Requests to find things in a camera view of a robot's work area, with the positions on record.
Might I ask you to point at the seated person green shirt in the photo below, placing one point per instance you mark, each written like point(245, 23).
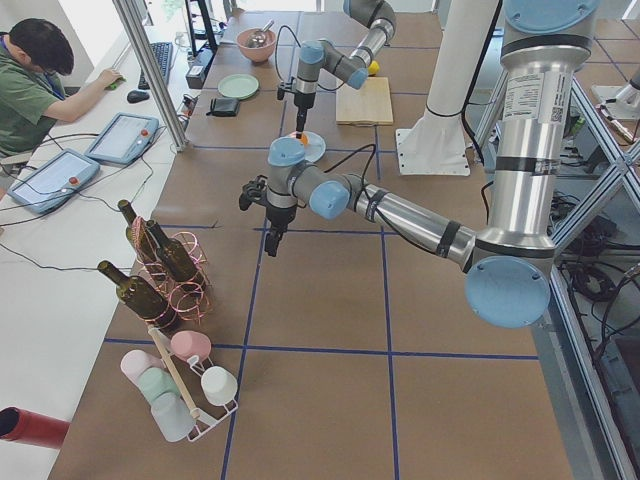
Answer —
point(35, 55)

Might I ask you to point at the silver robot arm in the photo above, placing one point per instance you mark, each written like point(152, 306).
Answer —
point(317, 55)
point(508, 261)

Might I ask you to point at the upper yellow lemon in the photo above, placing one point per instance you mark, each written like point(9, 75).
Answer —
point(373, 68)

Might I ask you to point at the white wire cup rack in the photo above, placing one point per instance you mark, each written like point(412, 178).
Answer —
point(206, 422)

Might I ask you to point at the black computer mouse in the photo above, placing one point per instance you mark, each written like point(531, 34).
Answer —
point(137, 96)

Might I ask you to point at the grey plastic cup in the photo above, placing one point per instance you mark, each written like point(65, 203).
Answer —
point(172, 416)

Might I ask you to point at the dark wine bottle lower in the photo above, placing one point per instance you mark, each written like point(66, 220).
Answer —
point(142, 298)

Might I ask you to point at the metal ice scoop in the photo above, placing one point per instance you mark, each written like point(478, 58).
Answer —
point(258, 37)

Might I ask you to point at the folded dark grey cloth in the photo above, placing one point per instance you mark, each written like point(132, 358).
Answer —
point(224, 107)

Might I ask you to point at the bamboo cutting board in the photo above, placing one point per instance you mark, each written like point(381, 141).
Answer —
point(369, 105)

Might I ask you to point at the white plastic cup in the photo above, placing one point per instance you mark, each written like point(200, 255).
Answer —
point(219, 386)

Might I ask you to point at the far teach pendant tablet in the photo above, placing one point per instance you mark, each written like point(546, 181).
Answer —
point(123, 140)

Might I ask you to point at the wooden rack handle rod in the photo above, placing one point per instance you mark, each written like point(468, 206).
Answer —
point(158, 339)

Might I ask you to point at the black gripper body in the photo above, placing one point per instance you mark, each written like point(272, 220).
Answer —
point(278, 215)
point(302, 102)

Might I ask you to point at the copper wire bottle rack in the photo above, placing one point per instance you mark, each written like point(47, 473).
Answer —
point(191, 301)

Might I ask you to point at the pink bowl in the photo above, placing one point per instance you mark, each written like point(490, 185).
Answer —
point(256, 53)

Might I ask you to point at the red cylinder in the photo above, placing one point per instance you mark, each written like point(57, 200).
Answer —
point(24, 426)

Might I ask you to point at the near teach pendant tablet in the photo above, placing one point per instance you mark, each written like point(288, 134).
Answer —
point(54, 183)

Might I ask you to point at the aluminium frame post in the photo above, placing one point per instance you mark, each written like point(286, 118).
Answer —
point(132, 23)

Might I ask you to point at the teach pendant tablet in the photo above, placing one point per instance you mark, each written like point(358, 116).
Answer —
point(54, 183)
point(123, 140)

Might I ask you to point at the mint green plastic cup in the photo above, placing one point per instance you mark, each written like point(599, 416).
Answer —
point(154, 382)

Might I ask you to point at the dark wine bottle upper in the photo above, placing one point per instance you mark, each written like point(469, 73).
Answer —
point(173, 255)

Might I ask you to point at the dark wine bottle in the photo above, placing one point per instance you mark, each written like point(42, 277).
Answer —
point(142, 298)
point(173, 255)
point(136, 233)

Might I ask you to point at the light green plate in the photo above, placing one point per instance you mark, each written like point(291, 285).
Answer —
point(238, 86)

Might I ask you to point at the pale pink plastic cup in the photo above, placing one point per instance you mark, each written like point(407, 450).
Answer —
point(135, 362)

